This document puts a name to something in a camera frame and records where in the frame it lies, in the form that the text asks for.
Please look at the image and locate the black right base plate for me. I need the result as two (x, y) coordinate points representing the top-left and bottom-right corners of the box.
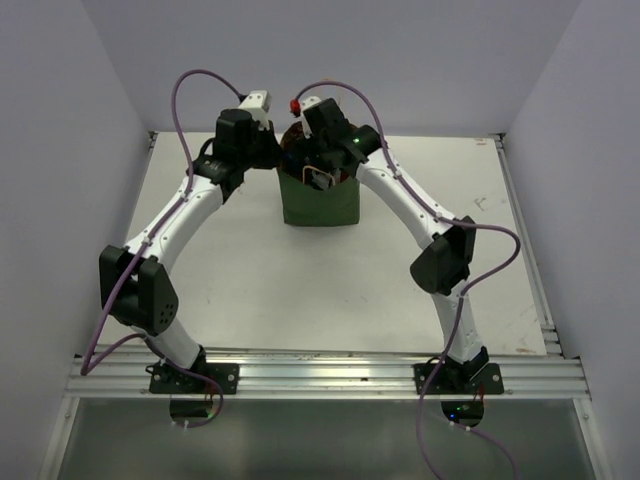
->
(426, 363), (505, 395)

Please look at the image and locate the aluminium rail frame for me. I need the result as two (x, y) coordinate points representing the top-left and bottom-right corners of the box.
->
(38, 130), (616, 480)

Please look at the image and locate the orange red Doritos bag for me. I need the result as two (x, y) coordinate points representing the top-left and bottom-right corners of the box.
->
(280, 120), (306, 165)

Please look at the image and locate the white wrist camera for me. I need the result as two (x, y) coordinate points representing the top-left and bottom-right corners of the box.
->
(238, 90), (272, 125)
(289, 96), (321, 138)

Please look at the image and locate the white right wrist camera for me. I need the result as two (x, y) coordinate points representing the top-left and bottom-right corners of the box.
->
(289, 96), (321, 138)

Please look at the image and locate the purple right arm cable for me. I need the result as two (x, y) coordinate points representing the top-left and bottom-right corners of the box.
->
(297, 79), (522, 480)

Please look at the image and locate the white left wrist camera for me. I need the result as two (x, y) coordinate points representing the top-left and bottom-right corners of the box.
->
(238, 90), (272, 125)

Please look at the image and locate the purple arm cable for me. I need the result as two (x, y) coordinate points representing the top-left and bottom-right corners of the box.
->
(79, 69), (244, 429)
(297, 79), (522, 480)

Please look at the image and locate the green brown paper bag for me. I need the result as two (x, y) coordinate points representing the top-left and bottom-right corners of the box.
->
(277, 77), (362, 229)

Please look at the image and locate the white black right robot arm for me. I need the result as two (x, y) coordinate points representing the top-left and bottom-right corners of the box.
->
(300, 96), (488, 378)

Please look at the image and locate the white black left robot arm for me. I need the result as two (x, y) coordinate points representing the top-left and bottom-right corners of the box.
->
(99, 104), (282, 369)

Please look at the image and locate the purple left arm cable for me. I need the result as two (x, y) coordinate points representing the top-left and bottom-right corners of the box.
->
(79, 69), (244, 429)

